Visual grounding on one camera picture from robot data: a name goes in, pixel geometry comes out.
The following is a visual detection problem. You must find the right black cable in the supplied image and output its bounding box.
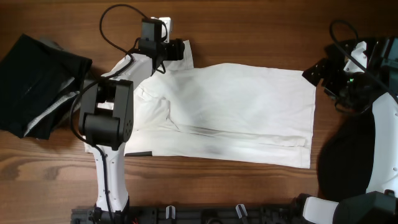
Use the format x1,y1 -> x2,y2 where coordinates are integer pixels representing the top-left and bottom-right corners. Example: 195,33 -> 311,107
328,19 -> 398,116

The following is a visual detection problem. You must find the black folded garment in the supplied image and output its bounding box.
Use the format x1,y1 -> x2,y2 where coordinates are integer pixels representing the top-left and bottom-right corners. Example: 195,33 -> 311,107
0,33 -> 93,140

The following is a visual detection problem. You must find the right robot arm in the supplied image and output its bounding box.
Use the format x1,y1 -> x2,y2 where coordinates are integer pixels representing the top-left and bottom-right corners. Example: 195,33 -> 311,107
291,37 -> 397,223

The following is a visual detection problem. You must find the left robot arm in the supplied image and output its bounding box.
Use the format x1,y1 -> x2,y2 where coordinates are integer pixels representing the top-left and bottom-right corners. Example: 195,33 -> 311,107
78,17 -> 185,223

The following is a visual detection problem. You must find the black cable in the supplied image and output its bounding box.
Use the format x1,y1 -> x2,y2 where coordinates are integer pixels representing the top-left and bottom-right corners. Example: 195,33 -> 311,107
68,3 -> 150,224
328,19 -> 398,116

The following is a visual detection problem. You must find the white t-shirt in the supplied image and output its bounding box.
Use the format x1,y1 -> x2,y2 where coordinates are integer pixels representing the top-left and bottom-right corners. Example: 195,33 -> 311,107
123,49 -> 316,169

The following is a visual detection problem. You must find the grey folded garment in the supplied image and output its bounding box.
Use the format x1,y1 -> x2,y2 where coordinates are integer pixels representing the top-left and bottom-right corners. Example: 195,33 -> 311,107
24,38 -> 92,139

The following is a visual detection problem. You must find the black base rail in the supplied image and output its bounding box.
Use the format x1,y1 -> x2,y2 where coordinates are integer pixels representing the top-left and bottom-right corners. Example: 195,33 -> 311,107
70,204 -> 308,224

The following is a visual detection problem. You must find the black garment on right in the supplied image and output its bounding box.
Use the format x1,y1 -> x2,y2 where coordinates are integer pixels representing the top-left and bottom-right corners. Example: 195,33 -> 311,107
316,37 -> 398,203

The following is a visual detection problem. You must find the left black cable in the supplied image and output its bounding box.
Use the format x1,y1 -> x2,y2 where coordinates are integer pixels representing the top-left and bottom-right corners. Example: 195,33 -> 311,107
68,3 -> 150,224

